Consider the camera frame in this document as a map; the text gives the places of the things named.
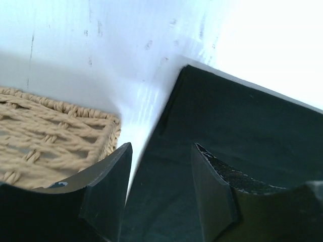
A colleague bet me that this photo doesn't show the wicker laundry basket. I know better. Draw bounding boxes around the wicker laundry basket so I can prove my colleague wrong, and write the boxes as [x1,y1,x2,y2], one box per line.
[1,87,121,189]

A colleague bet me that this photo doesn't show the black flower print t-shirt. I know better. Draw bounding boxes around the black flower print t-shirt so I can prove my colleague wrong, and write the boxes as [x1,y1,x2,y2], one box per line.
[121,66,322,241]

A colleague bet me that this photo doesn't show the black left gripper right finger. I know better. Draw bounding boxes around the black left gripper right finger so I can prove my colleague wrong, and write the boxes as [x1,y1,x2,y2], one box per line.
[191,143,322,241]

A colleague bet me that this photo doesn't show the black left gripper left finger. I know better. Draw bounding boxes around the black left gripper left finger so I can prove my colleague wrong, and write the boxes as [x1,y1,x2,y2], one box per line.
[1,143,132,241]

